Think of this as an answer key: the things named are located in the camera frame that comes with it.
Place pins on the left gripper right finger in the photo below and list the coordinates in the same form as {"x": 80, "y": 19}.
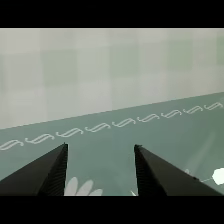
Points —
{"x": 156, "y": 176}

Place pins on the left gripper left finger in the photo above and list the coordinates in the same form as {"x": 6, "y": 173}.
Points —
{"x": 43, "y": 176}

